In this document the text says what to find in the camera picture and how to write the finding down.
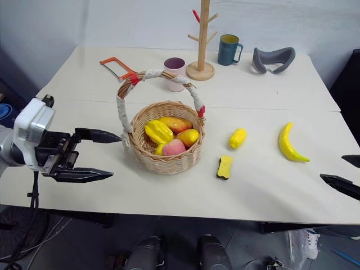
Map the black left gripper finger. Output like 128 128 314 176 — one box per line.
52 167 114 184
74 127 123 145

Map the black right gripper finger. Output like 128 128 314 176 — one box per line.
341 154 360 169
319 173 360 201

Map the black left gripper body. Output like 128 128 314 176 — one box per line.
34 130 80 178

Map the yellow lemon in basket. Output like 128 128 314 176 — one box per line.
176 128 200 148

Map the blue round object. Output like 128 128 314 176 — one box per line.
0 103 18 128

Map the white sneaker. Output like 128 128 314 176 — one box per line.
305 229 321 260

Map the yellow starfruit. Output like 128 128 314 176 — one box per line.
145 120 175 144

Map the yellow banana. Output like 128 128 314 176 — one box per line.
278 121 311 163

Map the orange hacksaw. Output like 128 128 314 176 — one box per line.
99 57 137 83

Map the pink peach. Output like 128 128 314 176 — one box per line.
161 138 187 156

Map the black round floor base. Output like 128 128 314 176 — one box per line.
0 206 51 254

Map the orange mango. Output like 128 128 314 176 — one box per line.
157 116 194 134

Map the dark rounded robot foot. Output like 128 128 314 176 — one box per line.
105 235 165 270
198 234 233 270

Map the pink cup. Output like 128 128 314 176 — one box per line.
164 57 187 93

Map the yellow bumpy lemon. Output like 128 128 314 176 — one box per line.
228 128 248 150

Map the yellow black sponge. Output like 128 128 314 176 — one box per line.
216 155 233 181

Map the grey eye mask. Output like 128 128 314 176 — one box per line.
252 47 296 75

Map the wooden mug tree stand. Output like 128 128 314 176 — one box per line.
186 0 220 82

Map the blue mug yellow inside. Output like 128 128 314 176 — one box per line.
217 34 244 66

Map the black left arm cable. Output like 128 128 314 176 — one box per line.
0 170 40 270

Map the wicker basket with handle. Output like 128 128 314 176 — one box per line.
116 69 207 176

